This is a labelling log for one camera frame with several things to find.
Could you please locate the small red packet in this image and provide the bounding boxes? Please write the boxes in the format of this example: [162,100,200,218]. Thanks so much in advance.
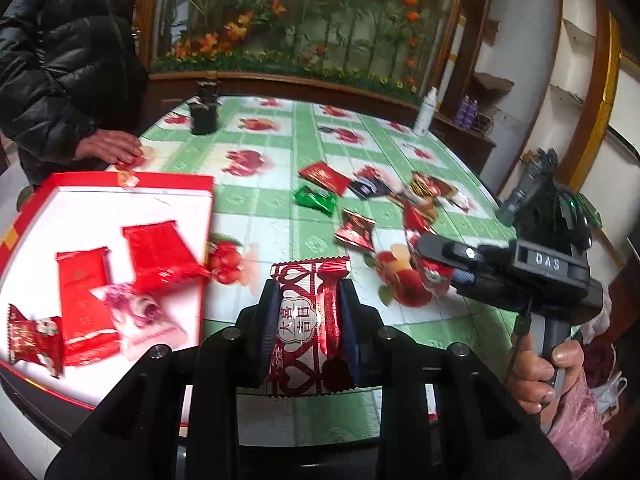
[402,202,454,296]

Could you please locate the red heart-pattern candy packet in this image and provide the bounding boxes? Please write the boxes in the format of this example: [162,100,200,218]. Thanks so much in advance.
[266,256,355,398]

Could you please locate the brown gold snack packet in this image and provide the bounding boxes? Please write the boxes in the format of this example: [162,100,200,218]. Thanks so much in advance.
[387,170,459,222]

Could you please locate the operator right hand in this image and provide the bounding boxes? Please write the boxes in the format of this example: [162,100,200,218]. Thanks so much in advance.
[506,334,584,427]

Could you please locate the bystander hand on table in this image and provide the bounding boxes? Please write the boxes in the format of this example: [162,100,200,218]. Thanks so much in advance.
[75,129,142,165]

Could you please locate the red brown candy packet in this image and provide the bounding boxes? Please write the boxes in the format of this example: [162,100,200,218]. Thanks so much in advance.
[334,209,376,252]

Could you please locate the dark purple snack packet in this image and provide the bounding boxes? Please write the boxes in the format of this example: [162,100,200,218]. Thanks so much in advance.
[348,166,393,200]

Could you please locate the pink bear snack packet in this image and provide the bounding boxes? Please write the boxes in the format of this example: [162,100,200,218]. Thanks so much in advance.
[91,283,186,361]

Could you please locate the bright red snack packet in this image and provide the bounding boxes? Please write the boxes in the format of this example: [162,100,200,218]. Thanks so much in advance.
[122,220,209,295]

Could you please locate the grey thermos bottle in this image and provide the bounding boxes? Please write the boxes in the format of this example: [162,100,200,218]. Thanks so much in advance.
[496,148,558,226]

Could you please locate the green snack packet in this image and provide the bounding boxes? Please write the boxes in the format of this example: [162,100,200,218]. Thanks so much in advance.
[293,185,337,217]

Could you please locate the white spray bottle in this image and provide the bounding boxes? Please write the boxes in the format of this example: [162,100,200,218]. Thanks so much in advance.
[412,87,437,136]

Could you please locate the purple bottles on shelf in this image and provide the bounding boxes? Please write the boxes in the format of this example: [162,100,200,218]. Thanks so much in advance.
[454,96,478,130]

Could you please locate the red flat snack packet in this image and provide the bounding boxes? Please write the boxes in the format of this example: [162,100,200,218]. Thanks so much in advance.
[298,162,352,196]

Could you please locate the green checked fruit tablecloth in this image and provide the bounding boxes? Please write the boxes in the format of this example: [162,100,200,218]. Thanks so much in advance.
[134,94,522,449]

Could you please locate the red flat packet in box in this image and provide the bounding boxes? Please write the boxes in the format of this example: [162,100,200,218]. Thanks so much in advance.
[55,247,120,366]

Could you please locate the red gift box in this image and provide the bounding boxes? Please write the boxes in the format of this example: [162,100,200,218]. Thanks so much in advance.
[1,171,214,408]

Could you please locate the red flower candy packet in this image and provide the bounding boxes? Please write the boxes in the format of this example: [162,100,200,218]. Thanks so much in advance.
[8,304,65,378]

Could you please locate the black cylindrical container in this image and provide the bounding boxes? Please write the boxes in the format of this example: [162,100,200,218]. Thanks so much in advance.
[188,80,218,136]

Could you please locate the black puffer jacket person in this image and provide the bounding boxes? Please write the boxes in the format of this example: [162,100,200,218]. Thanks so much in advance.
[1,0,149,186]

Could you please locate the flower painting wooden frame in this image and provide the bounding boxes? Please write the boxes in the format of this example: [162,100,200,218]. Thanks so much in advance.
[134,0,458,103]

